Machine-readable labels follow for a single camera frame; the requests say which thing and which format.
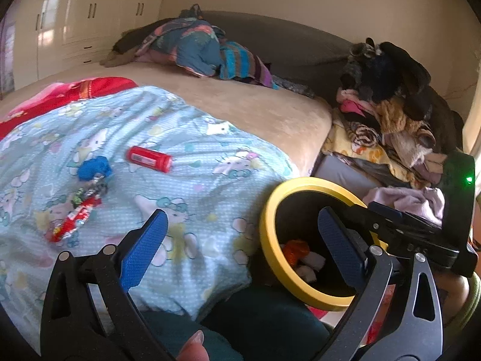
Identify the light blue cartoon blanket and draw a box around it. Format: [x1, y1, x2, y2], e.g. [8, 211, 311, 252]
[0, 85, 296, 350]

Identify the red snack wrapper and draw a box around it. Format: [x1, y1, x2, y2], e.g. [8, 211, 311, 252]
[47, 196, 103, 243]

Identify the lavender cloth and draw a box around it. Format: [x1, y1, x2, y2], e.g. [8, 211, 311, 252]
[363, 186, 446, 226]

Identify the pile of clothes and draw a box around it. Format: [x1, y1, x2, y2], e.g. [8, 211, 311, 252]
[340, 38, 464, 151]

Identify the grey box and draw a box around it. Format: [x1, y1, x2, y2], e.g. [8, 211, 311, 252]
[314, 154, 380, 196]

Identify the brown cloth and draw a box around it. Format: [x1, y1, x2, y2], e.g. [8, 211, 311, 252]
[100, 18, 170, 68]

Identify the yellow-rimmed black trash bin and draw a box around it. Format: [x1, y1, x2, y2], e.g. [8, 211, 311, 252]
[259, 177, 388, 312]

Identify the white glossy wardrobe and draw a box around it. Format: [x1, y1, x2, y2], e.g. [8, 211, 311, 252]
[11, 0, 170, 81]

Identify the white printed plastic bag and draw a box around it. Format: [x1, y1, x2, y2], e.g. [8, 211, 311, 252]
[295, 250, 327, 282]

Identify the grey patterned cloth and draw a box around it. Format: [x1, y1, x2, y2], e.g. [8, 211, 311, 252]
[271, 75, 316, 100]

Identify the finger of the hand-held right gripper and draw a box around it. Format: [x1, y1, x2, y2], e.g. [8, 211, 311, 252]
[361, 220, 457, 252]
[348, 202, 444, 234]

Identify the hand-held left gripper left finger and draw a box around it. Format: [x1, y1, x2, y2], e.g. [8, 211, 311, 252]
[39, 208, 173, 361]

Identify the blue floral quilt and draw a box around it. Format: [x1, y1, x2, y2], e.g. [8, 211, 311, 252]
[135, 4, 226, 79]

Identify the pink cartoon wardrobe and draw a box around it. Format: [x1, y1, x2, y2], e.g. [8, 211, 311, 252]
[0, 15, 16, 94]

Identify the beige bed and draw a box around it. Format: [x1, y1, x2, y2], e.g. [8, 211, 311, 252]
[0, 58, 333, 177]

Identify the zebra striped cloth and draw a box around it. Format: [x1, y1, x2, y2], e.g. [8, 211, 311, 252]
[346, 124, 380, 147]

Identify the pink garment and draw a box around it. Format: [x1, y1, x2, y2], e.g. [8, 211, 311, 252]
[338, 88, 376, 113]

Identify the yellow cartoon cloth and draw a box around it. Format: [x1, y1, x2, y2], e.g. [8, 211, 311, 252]
[323, 128, 414, 185]

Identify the red cylindrical can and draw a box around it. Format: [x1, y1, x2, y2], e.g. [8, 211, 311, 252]
[126, 145, 174, 174]

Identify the grey headboard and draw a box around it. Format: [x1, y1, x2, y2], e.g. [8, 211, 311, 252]
[199, 11, 354, 102]

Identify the mustard knit garment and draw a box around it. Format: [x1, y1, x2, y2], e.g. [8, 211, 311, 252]
[376, 101, 433, 136]

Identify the person's right forearm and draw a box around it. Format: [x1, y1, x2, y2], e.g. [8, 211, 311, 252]
[432, 267, 481, 333]

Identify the red pink-edged blanket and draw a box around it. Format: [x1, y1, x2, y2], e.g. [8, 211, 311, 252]
[0, 76, 138, 141]

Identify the person's left hand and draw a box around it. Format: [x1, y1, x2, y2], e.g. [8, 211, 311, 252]
[176, 330, 211, 361]

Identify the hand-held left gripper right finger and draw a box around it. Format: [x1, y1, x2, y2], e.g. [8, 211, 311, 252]
[317, 206, 444, 361]

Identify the striped teal purple cloth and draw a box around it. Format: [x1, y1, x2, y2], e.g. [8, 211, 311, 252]
[218, 41, 280, 91]

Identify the blue crumpled wad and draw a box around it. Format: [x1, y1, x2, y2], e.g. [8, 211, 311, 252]
[77, 157, 113, 183]

